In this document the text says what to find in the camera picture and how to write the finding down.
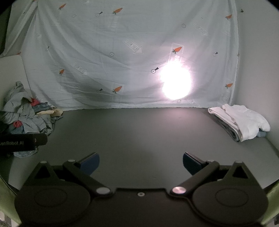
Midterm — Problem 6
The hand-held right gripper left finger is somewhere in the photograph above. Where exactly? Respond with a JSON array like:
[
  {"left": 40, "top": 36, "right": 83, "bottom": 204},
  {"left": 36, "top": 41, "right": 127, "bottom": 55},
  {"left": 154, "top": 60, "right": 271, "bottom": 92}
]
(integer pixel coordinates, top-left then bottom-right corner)
[{"left": 26, "top": 152, "right": 113, "bottom": 198}]

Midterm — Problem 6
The carrot printed backdrop sheet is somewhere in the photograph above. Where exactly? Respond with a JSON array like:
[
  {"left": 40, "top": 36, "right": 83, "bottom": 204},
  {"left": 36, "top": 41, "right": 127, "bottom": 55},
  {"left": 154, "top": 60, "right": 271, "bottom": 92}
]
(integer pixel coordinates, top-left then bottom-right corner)
[{"left": 0, "top": 0, "right": 240, "bottom": 110}]

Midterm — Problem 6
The pile of clothes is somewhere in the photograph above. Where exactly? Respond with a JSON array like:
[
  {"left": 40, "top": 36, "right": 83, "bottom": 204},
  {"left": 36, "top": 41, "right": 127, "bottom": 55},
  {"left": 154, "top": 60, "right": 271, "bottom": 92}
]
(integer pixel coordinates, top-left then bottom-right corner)
[{"left": 0, "top": 81, "right": 64, "bottom": 158}]

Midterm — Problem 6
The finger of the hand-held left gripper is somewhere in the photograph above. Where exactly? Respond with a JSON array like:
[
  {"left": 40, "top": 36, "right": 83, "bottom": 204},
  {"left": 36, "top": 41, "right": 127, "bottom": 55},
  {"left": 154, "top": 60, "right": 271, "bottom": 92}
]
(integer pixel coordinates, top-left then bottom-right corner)
[{"left": 34, "top": 133, "right": 48, "bottom": 147}]

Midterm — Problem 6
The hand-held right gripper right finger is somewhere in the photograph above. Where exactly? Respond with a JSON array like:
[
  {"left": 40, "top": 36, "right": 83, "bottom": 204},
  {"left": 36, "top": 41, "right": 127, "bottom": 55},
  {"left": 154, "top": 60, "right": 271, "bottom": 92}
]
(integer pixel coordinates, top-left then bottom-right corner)
[{"left": 170, "top": 152, "right": 262, "bottom": 196}]

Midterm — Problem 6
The folded blue garment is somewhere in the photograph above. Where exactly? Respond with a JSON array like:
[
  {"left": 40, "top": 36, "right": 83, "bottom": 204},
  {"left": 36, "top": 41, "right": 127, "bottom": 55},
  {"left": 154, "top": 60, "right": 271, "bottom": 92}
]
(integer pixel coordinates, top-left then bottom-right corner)
[{"left": 220, "top": 122, "right": 268, "bottom": 142}]

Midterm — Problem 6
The folded white garment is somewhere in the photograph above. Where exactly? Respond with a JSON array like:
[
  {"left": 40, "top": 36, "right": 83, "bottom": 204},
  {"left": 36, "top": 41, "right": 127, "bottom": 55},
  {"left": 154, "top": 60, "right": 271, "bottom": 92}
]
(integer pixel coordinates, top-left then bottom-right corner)
[{"left": 208, "top": 104, "right": 271, "bottom": 142}]

